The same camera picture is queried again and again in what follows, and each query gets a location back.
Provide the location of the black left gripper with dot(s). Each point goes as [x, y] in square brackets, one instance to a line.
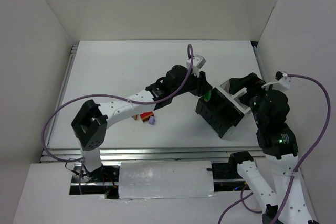
[202, 84]

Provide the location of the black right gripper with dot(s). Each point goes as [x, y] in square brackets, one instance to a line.
[250, 87]

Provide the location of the red curved lego with green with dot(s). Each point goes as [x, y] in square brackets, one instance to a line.
[207, 96]

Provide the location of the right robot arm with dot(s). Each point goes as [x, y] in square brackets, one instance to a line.
[286, 203]

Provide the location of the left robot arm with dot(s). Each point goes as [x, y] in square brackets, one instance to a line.
[93, 119]

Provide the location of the black compartment container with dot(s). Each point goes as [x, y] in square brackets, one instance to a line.
[223, 112]

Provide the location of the lavender lego brick front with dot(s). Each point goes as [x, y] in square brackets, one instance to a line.
[152, 120]

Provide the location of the red brown lego brick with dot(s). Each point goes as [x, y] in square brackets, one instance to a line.
[146, 116]

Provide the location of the white taped cover sheet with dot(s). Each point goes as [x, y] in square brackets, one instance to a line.
[156, 180]

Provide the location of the aluminium right rail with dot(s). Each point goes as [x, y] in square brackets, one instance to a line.
[258, 59]

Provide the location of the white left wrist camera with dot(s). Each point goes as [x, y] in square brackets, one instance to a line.
[198, 62]

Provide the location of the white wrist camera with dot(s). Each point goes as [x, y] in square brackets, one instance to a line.
[198, 62]
[282, 83]

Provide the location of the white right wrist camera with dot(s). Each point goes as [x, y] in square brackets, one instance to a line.
[282, 83]

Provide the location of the aluminium front rail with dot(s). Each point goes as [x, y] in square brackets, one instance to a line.
[174, 154]

